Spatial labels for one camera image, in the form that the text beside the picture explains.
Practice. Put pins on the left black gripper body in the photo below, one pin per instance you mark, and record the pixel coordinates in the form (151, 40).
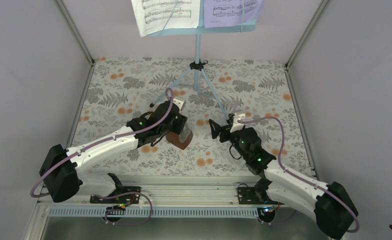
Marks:
(179, 122)

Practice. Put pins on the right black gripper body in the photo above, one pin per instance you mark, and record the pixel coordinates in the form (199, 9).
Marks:
(225, 133)

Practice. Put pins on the clear plastic metronome cover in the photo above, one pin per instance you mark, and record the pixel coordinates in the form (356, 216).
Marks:
(186, 134)

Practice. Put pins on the brown wooden metronome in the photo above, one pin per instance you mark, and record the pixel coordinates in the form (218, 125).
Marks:
(173, 139)

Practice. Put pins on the light blue music stand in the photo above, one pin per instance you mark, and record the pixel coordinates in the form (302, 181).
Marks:
(198, 65)

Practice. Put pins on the white sheet music page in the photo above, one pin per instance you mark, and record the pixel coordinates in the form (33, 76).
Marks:
(158, 15)

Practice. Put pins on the lavender sheet music page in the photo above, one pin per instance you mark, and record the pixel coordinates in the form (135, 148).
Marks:
(226, 13)

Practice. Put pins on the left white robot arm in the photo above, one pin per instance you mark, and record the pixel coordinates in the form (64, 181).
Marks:
(65, 171)

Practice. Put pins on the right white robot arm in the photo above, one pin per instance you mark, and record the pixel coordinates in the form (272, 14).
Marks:
(328, 205)

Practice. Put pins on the floral patterned table mat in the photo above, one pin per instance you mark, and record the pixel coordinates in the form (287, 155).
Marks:
(122, 88)

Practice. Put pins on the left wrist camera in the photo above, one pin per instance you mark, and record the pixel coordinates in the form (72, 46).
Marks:
(179, 102)

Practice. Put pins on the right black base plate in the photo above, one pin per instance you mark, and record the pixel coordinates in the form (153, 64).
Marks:
(253, 196)

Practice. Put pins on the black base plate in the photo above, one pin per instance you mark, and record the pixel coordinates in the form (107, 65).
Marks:
(253, 196)
(114, 199)

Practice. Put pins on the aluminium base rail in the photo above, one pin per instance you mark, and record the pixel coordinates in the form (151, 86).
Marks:
(198, 191)

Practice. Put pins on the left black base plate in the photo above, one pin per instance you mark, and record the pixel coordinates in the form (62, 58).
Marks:
(114, 199)

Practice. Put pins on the perforated cable tray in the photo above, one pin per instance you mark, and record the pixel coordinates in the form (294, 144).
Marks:
(162, 212)

